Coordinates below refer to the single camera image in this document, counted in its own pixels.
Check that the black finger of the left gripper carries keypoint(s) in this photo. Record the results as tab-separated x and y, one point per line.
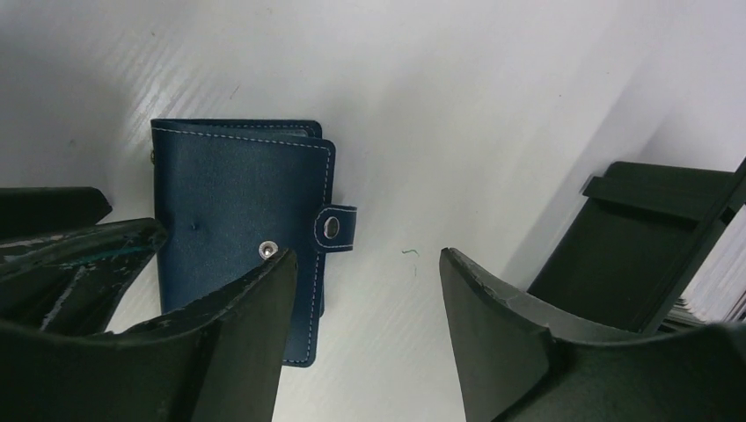
63	269

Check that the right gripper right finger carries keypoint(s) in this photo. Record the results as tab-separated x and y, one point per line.
519	358

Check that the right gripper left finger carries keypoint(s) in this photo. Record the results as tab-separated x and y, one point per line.
217	359

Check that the blue leather card holder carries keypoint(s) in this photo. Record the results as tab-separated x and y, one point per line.
231	193

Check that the black card tray stand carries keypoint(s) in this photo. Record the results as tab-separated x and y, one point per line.
637	242

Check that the stack of credit cards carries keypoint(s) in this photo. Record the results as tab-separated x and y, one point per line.
716	293

